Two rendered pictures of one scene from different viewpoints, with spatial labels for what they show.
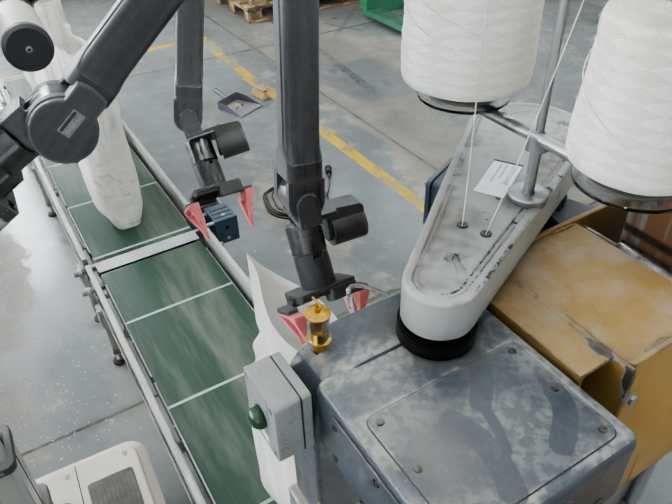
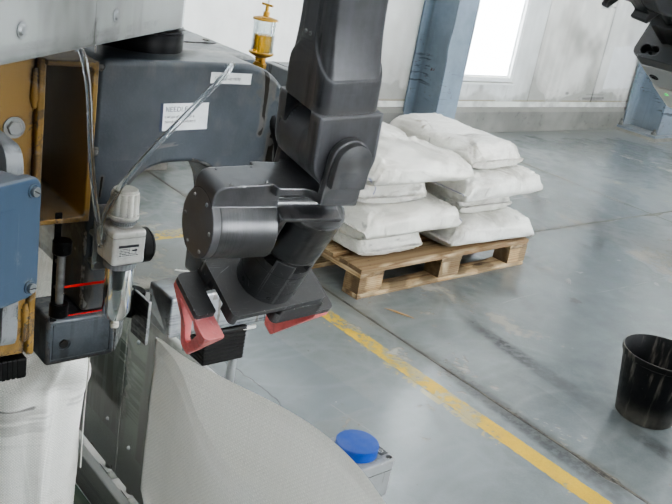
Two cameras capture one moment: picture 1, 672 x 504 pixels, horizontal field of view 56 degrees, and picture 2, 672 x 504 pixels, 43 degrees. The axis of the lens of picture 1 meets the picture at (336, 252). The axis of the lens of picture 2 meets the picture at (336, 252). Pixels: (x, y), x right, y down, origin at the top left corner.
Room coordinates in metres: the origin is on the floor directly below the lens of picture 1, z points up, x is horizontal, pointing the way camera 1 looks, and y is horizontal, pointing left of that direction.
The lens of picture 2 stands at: (1.48, -0.07, 1.50)
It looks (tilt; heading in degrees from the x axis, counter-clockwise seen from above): 21 degrees down; 168
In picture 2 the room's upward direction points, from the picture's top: 10 degrees clockwise
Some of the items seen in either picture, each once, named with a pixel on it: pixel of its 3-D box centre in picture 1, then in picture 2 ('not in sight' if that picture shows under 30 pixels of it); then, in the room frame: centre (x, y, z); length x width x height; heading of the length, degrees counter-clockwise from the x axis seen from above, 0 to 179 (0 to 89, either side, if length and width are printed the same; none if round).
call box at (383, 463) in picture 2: not in sight; (352, 468); (0.52, 0.22, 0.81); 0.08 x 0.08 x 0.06; 30
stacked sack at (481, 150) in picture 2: not in sight; (452, 139); (-2.68, 1.34, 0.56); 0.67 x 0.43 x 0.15; 30
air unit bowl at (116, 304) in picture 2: not in sight; (117, 291); (0.64, -0.11, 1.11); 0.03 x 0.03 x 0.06
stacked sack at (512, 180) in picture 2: not in sight; (475, 175); (-2.49, 1.43, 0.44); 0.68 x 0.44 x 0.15; 120
